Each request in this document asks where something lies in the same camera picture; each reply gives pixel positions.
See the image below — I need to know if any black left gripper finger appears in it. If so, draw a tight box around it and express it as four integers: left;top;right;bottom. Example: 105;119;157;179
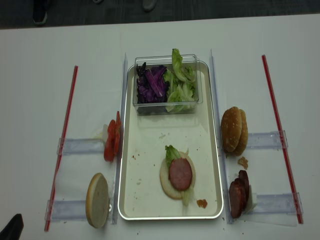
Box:
0;213;24;240

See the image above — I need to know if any front red tomato slice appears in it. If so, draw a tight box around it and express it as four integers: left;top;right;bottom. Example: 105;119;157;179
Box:
103;119;116;162

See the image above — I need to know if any red tomato slice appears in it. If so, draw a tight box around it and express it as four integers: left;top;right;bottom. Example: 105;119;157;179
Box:
113;111;121;155
103;119;116;162

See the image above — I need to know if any back red tomato slice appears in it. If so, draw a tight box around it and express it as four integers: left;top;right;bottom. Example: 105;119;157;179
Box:
113;111;121;155

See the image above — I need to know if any lettuce leaf under patty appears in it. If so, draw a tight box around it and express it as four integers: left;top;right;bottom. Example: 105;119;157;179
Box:
165;145;194;207

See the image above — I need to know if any green lettuce pile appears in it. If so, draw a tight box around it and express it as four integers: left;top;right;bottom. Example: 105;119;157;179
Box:
163;48;197;113

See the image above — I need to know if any left lower clear pusher track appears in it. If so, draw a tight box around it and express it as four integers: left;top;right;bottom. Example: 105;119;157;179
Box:
44;200;87;222

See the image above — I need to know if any left red strip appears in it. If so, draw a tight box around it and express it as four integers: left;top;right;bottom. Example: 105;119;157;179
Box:
44;65;79;233

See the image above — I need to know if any red strip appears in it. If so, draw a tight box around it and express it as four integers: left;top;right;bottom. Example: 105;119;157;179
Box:
261;54;304;225
44;65;79;233

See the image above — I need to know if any white bun half left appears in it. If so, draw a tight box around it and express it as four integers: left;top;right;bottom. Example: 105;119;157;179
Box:
85;172;109;229

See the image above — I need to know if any left upper clear pusher track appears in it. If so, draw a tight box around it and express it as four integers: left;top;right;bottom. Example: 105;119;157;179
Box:
57;138;105;156

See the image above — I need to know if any cream rectangular serving tray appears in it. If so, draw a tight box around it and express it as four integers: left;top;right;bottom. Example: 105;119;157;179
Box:
118;62;224;221

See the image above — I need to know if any bottom bun on tray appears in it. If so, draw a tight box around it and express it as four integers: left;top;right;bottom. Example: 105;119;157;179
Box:
159;151;196;200

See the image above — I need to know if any orange food scrap on tray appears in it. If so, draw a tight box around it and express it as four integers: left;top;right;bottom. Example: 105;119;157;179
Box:
196;199;208;209

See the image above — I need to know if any purple cabbage pile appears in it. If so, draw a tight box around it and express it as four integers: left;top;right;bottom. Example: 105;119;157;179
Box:
136;62;169;104

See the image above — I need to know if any clear plastic salad container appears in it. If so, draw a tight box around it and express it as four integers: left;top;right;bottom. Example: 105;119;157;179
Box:
132;48;202;115

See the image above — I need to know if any dark sneaker left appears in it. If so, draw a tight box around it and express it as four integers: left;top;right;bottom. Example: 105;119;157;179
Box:
32;0;48;26

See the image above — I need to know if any rear dark sausage slice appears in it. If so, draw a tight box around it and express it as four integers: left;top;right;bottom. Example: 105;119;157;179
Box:
235;170;250;201

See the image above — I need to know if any brown crumb on table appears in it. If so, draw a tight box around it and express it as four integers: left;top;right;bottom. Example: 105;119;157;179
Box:
237;156;249;170

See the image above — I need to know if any front sesame bun top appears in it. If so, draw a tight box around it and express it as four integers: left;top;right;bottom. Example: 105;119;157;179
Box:
220;106;242;152

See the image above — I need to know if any sesame bun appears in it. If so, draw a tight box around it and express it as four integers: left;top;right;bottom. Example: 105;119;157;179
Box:
220;106;242;152
233;109;249;156

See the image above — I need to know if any rear sesame bun top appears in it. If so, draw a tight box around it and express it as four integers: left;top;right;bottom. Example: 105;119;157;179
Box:
233;109;249;156

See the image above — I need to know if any right upper clear pusher track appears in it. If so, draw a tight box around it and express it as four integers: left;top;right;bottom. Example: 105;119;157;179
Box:
246;130;288;150

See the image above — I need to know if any right red strip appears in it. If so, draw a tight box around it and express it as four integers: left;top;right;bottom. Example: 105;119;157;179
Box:
261;54;304;225

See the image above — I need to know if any left clear long rail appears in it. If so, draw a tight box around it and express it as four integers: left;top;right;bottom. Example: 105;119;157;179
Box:
112;52;128;225

